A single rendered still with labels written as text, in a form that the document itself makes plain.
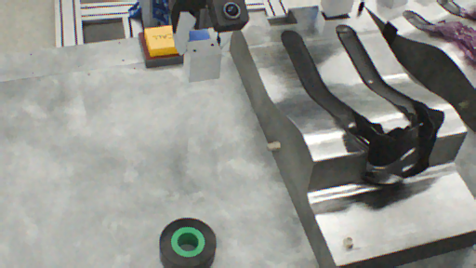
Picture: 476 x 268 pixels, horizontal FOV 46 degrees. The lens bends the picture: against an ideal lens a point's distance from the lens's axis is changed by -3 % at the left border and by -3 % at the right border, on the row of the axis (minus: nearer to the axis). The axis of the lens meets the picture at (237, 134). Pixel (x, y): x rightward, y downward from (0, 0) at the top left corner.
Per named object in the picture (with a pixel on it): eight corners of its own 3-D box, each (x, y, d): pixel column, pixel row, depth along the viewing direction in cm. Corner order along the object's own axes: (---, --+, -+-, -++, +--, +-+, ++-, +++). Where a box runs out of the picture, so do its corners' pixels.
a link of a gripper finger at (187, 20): (176, 34, 92) (191, -13, 86) (184, 60, 89) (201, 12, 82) (157, 33, 91) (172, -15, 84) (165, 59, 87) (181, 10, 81)
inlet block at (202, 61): (170, 29, 98) (171, 4, 94) (198, 25, 99) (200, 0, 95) (189, 83, 90) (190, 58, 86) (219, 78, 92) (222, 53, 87)
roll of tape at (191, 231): (193, 288, 80) (194, 277, 77) (148, 258, 82) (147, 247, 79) (225, 247, 84) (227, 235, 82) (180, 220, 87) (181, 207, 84)
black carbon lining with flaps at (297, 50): (273, 40, 104) (282, -2, 97) (352, 31, 108) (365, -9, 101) (351, 199, 84) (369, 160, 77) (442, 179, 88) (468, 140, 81)
